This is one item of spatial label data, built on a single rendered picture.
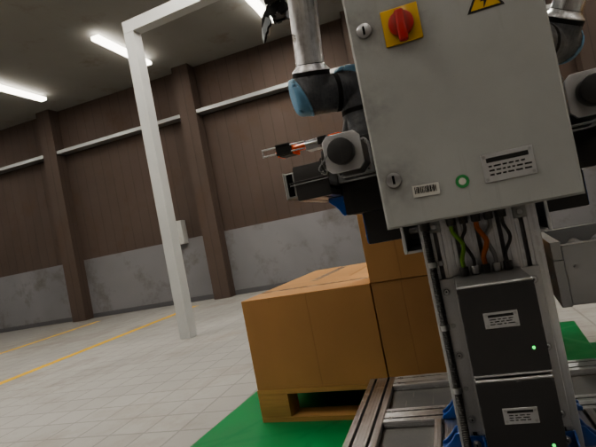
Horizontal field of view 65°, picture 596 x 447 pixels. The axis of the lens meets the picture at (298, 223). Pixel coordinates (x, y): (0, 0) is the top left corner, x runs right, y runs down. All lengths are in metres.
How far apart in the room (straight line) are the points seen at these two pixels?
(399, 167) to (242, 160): 7.14
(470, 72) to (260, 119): 7.12
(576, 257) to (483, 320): 0.79
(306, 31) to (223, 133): 6.78
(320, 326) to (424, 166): 1.23
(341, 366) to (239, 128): 6.42
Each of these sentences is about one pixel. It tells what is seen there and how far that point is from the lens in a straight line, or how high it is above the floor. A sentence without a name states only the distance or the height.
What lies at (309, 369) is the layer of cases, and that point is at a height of 0.22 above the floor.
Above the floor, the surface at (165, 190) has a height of 1.48.
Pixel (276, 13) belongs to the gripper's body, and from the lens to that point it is 1.91.
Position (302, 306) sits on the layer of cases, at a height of 0.49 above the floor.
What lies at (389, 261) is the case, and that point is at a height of 0.62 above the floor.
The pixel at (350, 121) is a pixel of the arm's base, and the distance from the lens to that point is 1.48.
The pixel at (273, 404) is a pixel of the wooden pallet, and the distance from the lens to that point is 2.21.
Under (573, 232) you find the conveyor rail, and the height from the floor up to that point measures 0.57.
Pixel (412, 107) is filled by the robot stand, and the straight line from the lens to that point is 0.92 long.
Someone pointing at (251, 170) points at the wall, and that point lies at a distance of 7.91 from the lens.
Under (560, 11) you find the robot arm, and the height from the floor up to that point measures 1.27.
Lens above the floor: 0.78
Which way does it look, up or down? 1 degrees up
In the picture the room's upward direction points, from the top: 11 degrees counter-clockwise
